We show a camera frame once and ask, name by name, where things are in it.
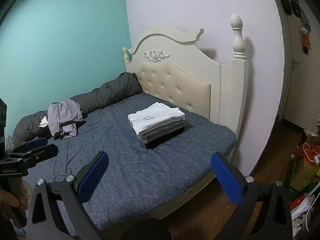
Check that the light grey blanket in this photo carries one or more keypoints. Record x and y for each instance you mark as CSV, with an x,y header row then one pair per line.
x,y
9,141

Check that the cream bed headboard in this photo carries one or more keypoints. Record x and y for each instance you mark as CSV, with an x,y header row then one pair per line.
x,y
175,87

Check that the white long-sleeve shirt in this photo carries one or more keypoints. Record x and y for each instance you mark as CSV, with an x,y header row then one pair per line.
x,y
152,117

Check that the cream door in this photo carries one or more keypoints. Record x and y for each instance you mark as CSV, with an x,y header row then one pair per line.
x,y
292,92

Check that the orange hanging item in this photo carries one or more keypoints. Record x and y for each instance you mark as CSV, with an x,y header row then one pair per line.
x,y
305,41

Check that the folded grey garment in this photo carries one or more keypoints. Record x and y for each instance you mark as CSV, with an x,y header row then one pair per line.
x,y
162,133

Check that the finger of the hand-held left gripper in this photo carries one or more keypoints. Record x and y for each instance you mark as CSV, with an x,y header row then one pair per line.
x,y
42,153
37,143

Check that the brown paper bag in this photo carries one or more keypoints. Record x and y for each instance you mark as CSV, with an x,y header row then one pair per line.
x,y
312,138

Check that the person's left forearm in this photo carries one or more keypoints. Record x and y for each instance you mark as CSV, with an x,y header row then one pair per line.
x,y
10,232

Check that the person's black-clad leg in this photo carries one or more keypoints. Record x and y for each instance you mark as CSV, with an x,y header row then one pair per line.
x,y
147,230

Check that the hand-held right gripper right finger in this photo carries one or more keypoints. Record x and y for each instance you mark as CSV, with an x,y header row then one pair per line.
x,y
225,176

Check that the grey hanging cloth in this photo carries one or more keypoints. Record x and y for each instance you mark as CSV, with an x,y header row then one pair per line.
x,y
305,18

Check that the white crumpled garment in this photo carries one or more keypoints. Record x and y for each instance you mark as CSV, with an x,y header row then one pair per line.
x,y
43,122

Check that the person's left hand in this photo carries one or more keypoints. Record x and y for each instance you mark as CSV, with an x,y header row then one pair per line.
x,y
10,200

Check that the bed with blue-grey sheet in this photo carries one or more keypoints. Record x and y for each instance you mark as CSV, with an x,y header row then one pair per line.
x,y
150,170

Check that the grey jacket with black trim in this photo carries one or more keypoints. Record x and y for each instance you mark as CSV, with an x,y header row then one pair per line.
x,y
65,112

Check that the white and red bottle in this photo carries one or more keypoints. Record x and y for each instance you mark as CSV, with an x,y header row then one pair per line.
x,y
301,206

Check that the dark grey rolled duvet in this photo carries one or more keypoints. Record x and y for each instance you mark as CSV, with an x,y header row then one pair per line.
x,y
105,92

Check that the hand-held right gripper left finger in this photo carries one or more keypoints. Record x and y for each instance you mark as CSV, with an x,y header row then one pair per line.
x,y
93,175

